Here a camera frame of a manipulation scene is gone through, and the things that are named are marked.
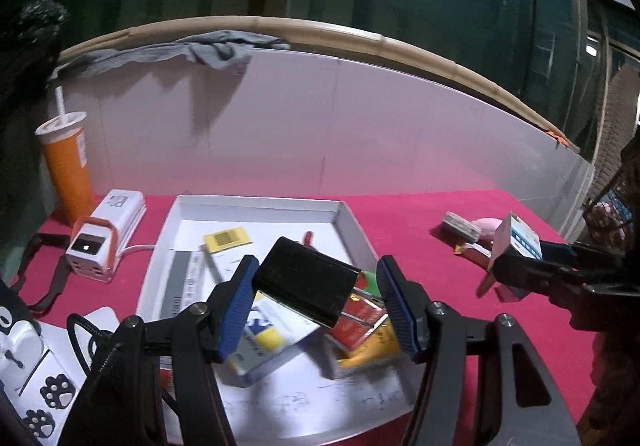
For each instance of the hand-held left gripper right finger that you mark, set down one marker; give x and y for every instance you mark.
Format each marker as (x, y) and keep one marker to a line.
(397, 311)

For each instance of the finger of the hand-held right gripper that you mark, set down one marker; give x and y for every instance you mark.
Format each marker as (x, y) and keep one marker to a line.
(555, 252)
(545, 276)

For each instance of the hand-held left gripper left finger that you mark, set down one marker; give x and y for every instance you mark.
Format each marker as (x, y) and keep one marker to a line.
(237, 311)

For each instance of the small blue white box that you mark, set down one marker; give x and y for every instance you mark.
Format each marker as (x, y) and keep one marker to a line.
(522, 236)

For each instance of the red green plush toy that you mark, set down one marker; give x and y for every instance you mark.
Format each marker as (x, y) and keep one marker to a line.
(371, 282)

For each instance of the shiny red packet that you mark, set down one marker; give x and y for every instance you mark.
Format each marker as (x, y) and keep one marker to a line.
(357, 321)

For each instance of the blue white medicine box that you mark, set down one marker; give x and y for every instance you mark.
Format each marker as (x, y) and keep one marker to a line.
(270, 341)

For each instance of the long silver box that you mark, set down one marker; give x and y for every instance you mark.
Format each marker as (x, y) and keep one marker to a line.
(182, 281)

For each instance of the yellow white medicine box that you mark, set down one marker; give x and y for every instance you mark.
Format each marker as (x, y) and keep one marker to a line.
(225, 246)

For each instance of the pink plush toy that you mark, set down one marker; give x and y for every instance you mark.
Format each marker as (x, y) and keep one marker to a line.
(487, 227)

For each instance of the black rectangular case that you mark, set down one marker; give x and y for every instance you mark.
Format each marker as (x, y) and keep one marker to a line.
(305, 281)

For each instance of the small red packet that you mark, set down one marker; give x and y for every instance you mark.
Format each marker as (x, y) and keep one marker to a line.
(475, 252)

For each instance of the white cardboard tray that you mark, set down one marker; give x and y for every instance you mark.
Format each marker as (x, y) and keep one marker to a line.
(300, 401)

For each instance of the person's right forearm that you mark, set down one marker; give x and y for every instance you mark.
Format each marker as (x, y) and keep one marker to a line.
(615, 376)

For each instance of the net bag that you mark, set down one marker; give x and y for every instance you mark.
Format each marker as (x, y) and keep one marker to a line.
(607, 211)

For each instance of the red tablecloth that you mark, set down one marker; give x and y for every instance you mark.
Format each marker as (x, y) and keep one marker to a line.
(430, 206)

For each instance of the orange cloth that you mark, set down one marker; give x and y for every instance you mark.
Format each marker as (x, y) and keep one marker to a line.
(556, 139)

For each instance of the white orange power strip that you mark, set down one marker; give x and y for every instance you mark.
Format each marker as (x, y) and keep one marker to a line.
(117, 213)

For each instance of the white orange mini projector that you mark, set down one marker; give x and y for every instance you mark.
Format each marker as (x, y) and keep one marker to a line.
(87, 246)

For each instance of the white paw-print box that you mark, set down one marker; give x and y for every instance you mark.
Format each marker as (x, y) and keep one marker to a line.
(50, 361)

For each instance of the orange cup with straw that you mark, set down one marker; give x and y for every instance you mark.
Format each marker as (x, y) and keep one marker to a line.
(67, 171)

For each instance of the dark blue cat-ear case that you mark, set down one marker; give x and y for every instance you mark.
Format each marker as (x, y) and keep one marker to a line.
(12, 301)

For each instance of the grey cloth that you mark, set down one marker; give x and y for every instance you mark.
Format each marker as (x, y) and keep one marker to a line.
(210, 49)

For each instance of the black plastic bag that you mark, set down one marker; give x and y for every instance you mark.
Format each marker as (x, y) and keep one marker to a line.
(42, 14)

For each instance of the bamboo rail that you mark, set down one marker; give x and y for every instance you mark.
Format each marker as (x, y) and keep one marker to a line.
(350, 34)

